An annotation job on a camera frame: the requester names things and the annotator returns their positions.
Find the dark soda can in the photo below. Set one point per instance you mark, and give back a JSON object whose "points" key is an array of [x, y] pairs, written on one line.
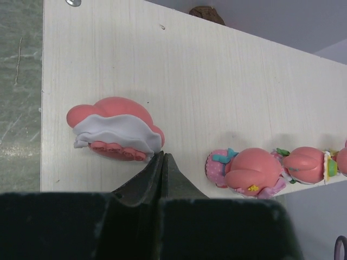
{"points": [[207, 13]]}

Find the pink white toy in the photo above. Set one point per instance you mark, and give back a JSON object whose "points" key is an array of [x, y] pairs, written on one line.
{"points": [[117, 128]]}

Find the pink toy yellow hat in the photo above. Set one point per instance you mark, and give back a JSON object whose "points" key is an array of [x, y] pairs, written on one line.
{"points": [[307, 165]]}

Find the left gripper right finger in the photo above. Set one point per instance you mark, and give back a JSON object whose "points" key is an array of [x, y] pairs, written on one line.
{"points": [[175, 185]]}

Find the white two-tier shelf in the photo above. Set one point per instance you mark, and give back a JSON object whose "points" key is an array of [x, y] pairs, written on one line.
{"points": [[206, 87]]}

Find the red bunny ear toy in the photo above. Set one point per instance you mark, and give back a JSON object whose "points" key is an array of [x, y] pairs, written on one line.
{"points": [[341, 160]]}

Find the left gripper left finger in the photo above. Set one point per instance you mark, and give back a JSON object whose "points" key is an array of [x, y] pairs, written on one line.
{"points": [[141, 189]]}

